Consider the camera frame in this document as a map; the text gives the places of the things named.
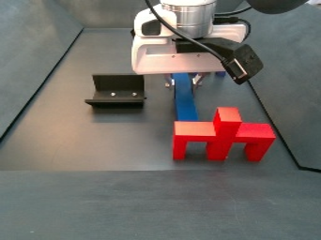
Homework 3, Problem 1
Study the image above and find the black angle bracket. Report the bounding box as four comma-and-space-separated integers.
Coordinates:
85, 74, 145, 108

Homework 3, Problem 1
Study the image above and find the blue block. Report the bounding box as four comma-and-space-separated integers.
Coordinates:
171, 73, 197, 121

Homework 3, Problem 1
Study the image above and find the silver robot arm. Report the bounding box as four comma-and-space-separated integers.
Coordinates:
130, 0, 249, 84

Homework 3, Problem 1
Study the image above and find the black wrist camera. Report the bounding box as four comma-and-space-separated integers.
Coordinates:
173, 37, 264, 86

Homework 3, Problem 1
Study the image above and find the purple block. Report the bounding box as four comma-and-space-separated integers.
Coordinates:
215, 71, 225, 78

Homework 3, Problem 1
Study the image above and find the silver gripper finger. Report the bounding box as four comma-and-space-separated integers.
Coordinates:
164, 74, 173, 88
191, 72, 205, 86

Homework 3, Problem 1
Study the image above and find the black cable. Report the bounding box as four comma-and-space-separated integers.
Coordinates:
144, 0, 251, 86

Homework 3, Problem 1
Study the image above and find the red block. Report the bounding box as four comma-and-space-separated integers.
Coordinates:
171, 107, 275, 161

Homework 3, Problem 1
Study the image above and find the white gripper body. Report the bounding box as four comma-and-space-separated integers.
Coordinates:
130, 7, 245, 74

